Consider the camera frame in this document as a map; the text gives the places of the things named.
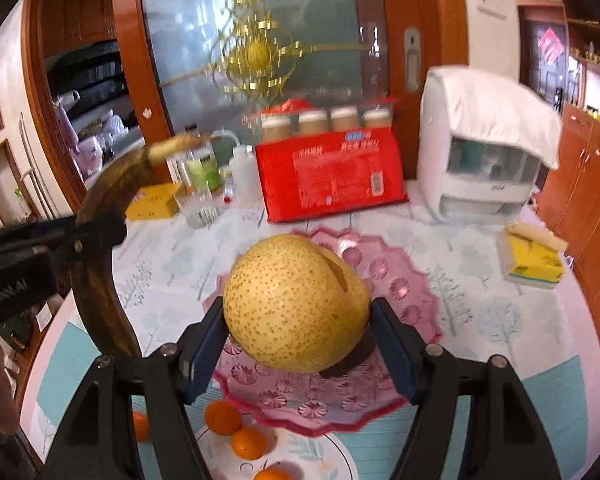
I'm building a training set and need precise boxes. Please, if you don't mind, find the pink glass fruit tray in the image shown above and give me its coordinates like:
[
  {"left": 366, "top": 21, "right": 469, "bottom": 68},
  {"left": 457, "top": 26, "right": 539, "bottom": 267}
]
[{"left": 202, "top": 226, "right": 443, "bottom": 436}]

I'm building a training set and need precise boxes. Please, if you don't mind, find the white floral plate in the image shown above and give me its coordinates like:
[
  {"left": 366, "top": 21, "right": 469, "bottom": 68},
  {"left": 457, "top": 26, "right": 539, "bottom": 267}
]
[{"left": 185, "top": 412, "right": 361, "bottom": 480}]

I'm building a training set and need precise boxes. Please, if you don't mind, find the wooden frame glass door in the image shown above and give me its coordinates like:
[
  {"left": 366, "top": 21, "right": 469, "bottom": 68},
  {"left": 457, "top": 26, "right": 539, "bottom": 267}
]
[{"left": 110, "top": 0, "right": 468, "bottom": 201}]

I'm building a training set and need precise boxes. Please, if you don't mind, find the yellow melon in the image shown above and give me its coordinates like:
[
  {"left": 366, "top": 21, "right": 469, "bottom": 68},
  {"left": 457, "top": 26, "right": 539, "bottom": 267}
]
[{"left": 223, "top": 233, "right": 372, "bottom": 374}]

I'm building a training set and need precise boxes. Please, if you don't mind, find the red paper decoration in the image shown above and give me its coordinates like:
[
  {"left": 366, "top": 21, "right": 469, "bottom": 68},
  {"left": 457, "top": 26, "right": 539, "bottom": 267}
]
[{"left": 537, "top": 27, "right": 566, "bottom": 66}]

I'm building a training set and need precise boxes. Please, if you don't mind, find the red plastic package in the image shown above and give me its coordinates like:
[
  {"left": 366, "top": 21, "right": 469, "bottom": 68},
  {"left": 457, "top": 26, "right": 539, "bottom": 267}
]
[{"left": 255, "top": 127, "right": 409, "bottom": 224}]

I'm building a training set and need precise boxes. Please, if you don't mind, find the beige glass jar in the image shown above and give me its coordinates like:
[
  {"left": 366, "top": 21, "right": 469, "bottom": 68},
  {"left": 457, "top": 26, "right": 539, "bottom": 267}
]
[
  {"left": 363, "top": 105, "right": 395, "bottom": 128},
  {"left": 261, "top": 115, "right": 293, "bottom": 143},
  {"left": 298, "top": 110, "right": 329, "bottom": 137},
  {"left": 331, "top": 107, "right": 361, "bottom": 133}
]

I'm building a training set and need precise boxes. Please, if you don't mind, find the yellow cardboard box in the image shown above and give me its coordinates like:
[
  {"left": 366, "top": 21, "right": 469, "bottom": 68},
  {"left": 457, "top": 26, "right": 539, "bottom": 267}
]
[{"left": 124, "top": 182, "right": 185, "bottom": 221}]

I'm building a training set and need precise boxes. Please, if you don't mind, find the yellow tissue pack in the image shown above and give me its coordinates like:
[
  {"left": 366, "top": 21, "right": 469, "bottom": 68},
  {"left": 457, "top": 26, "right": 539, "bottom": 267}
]
[{"left": 496, "top": 220, "right": 570, "bottom": 288}]

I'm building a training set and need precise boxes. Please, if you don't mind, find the wooden cabinet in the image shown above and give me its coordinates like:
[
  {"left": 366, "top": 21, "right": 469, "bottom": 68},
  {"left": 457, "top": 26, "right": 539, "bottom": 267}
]
[{"left": 535, "top": 104, "right": 600, "bottom": 346}]

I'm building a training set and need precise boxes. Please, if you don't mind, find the white plastic bottle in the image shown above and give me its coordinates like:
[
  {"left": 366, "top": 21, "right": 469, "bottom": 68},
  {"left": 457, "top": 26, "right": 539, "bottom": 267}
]
[{"left": 228, "top": 144, "right": 261, "bottom": 206}]

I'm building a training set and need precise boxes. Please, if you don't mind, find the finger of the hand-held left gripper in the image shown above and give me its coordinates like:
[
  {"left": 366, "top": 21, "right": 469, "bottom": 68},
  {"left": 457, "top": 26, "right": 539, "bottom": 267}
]
[{"left": 44, "top": 214, "right": 129, "bottom": 273}]

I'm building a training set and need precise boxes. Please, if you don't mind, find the metal door handle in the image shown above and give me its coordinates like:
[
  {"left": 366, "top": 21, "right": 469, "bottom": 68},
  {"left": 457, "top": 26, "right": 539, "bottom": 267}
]
[{"left": 404, "top": 27, "right": 421, "bottom": 93}]

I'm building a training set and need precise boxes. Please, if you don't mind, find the white cloth cover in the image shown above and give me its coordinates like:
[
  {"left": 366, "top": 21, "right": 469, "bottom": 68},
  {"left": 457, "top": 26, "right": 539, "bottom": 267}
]
[{"left": 426, "top": 65, "right": 563, "bottom": 171}]

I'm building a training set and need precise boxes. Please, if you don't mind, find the green label plastic bottle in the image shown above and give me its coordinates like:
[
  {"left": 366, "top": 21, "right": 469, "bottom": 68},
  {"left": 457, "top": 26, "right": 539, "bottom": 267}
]
[{"left": 182, "top": 127, "right": 224, "bottom": 193}]

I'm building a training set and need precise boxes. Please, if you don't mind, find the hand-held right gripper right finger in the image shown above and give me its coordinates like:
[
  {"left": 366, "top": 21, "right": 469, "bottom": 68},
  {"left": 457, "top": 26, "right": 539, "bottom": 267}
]
[{"left": 371, "top": 297, "right": 563, "bottom": 480}]

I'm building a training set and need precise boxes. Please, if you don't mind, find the clear glass jug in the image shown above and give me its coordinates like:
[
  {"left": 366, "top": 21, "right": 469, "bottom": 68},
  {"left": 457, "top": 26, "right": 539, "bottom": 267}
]
[{"left": 210, "top": 130, "right": 241, "bottom": 167}]

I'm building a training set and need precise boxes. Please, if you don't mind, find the overripe brown banana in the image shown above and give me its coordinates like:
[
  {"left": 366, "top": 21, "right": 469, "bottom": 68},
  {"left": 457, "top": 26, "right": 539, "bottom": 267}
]
[{"left": 74, "top": 134, "right": 215, "bottom": 358}]

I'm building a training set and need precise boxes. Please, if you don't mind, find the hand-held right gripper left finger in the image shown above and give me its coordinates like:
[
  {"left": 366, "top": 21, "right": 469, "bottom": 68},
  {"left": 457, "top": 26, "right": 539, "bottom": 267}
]
[{"left": 42, "top": 296, "right": 231, "bottom": 480}]

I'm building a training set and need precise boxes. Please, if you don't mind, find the white countertop appliance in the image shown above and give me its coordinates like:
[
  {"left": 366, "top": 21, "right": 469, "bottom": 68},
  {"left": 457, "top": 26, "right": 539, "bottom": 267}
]
[{"left": 418, "top": 67, "right": 543, "bottom": 223}]

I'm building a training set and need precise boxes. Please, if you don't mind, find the kitchen counter cabinet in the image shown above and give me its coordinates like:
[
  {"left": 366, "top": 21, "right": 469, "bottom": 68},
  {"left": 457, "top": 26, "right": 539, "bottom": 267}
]
[{"left": 40, "top": 35, "right": 145, "bottom": 186}]

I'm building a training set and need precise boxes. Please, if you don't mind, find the clear glass cup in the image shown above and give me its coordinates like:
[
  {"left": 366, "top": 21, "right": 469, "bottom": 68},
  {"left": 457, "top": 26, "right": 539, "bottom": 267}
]
[{"left": 175, "top": 187, "right": 225, "bottom": 230}]

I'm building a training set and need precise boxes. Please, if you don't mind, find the pink plastic bag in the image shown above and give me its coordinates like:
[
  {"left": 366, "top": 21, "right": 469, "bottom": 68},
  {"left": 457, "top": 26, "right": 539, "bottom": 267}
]
[{"left": 54, "top": 90, "right": 145, "bottom": 181}]

